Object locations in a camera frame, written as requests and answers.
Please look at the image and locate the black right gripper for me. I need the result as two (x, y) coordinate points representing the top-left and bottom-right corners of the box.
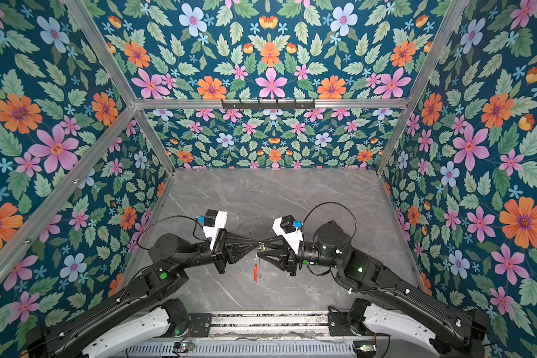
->
(259, 234), (343, 278)

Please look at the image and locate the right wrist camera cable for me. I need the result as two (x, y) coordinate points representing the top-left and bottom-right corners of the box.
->
(300, 201), (358, 238)

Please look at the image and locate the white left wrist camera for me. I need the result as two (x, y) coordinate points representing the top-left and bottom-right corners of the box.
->
(198, 210), (228, 251)

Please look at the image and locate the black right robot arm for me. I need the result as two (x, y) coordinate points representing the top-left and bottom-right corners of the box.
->
(258, 219), (489, 357)

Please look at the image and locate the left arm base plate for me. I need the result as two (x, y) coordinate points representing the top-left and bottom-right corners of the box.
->
(182, 313), (213, 338)

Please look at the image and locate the metal keyring with red handle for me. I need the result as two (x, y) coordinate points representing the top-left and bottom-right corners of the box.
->
(253, 244), (265, 283)

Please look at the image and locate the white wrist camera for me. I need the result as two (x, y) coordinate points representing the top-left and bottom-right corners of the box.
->
(272, 215), (304, 254)
(198, 210), (228, 251)

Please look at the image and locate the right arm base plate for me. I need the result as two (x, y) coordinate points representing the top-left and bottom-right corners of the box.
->
(328, 306), (368, 337)

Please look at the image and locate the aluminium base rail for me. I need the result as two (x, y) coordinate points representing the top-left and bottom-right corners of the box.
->
(115, 310), (433, 357)

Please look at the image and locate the black wall hook rail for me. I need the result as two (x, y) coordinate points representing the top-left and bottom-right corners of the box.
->
(221, 99), (316, 110)

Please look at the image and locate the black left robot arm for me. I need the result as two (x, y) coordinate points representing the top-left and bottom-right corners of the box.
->
(24, 230), (258, 357)

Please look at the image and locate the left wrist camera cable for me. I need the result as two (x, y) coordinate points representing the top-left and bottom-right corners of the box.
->
(136, 215), (204, 251)

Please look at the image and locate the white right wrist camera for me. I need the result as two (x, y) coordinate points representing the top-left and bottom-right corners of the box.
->
(272, 215), (304, 254)

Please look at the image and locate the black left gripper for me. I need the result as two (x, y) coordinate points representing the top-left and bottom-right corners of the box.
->
(176, 227), (259, 275)

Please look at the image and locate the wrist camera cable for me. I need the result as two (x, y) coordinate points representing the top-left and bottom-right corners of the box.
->
(300, 201), (358, 238)
(136, 215), (204, 251)

